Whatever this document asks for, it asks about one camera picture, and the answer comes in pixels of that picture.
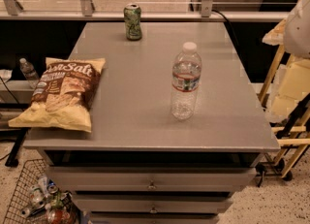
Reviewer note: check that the grey drawer cabinet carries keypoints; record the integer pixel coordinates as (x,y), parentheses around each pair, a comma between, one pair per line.
(141,165)

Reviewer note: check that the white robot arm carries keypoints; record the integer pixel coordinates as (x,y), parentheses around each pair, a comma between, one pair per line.
(297,30)

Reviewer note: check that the wire basket with trash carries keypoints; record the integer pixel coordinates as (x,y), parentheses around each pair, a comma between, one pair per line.
(38,200)

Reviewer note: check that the green soda can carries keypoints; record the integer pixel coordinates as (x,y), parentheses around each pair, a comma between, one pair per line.
(132,13)

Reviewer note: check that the yellow brown chip bag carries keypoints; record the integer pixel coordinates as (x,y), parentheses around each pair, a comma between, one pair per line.
(63,96)

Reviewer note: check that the clear plastic water bottle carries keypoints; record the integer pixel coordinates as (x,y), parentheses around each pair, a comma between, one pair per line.
(186,75)

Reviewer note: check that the small water bottle on shelf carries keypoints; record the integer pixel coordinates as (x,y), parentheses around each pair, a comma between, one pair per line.
(29,72)

